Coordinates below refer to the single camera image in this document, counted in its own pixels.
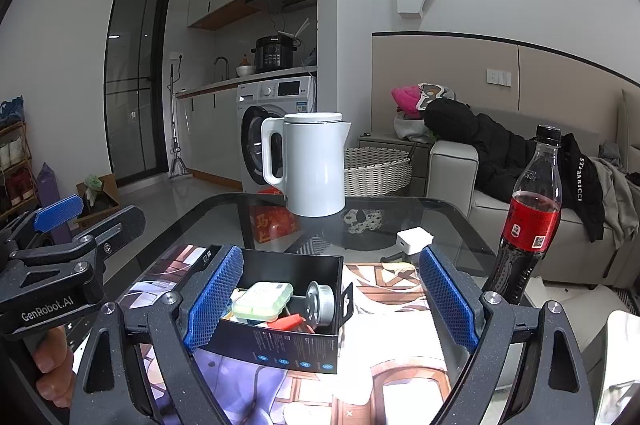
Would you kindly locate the white washing machine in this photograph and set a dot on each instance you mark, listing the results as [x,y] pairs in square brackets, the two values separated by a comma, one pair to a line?
[280,95]

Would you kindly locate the wicker basket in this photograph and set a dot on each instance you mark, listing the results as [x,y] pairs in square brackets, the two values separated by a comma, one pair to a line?
[377,172]

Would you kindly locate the white electric kettle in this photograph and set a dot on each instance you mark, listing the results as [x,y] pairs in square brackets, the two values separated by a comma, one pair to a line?
[315,165]

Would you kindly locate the kitchen faucet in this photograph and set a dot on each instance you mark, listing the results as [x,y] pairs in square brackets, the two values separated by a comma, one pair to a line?
[226,66]

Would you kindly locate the black white patterned item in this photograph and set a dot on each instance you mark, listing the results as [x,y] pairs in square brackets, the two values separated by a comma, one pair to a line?
[364,221]

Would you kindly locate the patterned cushion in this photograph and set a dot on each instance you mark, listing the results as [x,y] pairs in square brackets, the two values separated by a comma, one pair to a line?
[437,95]

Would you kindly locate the person's left hand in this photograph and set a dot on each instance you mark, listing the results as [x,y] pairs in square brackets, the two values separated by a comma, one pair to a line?
[55,370]

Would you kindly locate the grey garment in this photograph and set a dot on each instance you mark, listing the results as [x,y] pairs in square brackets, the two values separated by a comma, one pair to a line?
[620,195]

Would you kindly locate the black jacket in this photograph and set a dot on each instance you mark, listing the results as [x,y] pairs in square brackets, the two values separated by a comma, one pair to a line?
[465,125]

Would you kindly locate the mop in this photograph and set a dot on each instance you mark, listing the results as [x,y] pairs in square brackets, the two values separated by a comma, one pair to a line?
[179,167]

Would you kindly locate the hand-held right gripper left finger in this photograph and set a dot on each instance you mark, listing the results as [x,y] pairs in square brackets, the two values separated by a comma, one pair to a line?
[215,300]

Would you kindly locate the black framed glass door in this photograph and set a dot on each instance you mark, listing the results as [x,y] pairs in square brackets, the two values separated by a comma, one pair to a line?
[135,105]

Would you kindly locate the white bowl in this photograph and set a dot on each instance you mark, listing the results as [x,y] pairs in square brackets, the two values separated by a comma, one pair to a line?
[245,71]

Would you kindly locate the printed desk mat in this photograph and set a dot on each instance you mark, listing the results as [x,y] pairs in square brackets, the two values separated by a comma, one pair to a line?
[390,305]

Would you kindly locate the brown cardboard box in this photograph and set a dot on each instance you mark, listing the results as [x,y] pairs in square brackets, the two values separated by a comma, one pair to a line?
[102,195]

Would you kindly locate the pile of clothes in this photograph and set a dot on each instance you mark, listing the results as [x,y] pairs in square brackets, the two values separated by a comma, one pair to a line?
[410,127]

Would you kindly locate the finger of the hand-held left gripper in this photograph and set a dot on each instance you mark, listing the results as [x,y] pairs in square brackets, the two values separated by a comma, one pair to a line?
[115,227]
[57,211]

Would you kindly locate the pink hat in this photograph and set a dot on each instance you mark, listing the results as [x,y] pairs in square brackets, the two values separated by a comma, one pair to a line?
[406,100]

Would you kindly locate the cola bottle with red label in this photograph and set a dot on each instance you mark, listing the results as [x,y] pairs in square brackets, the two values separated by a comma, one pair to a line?
[530,225]

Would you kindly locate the black cardboard box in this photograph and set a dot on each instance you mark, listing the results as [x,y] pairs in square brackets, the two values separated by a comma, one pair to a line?
[280,352]

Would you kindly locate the green plastic case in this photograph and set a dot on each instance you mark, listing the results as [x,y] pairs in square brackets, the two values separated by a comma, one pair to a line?
[262,300]

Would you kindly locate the wooden shoe rack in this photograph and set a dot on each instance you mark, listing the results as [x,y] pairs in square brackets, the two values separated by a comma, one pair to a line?
[15,155]

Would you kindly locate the red cardboard box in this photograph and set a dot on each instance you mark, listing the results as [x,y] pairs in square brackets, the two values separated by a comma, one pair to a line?
[272,222]

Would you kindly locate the white base cabinet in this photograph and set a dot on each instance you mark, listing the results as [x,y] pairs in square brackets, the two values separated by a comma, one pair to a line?
[210,130]

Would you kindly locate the white charger adapter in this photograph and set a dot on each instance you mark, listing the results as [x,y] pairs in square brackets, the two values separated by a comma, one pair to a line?
[410,241]

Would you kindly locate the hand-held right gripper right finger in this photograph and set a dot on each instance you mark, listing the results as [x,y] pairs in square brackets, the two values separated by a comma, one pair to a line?
[445,300]

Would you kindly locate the purple yoga mat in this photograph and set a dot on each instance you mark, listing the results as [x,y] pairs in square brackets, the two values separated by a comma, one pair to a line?
[50,185]

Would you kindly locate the white light switch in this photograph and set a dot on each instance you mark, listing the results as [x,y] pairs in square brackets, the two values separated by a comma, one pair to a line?
[499,77]

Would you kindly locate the black pressure cooker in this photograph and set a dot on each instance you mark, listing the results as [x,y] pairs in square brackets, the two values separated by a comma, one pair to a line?
[272,52]

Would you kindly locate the beige sofa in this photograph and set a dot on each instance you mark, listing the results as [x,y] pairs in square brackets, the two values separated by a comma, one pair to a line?
[450,185]

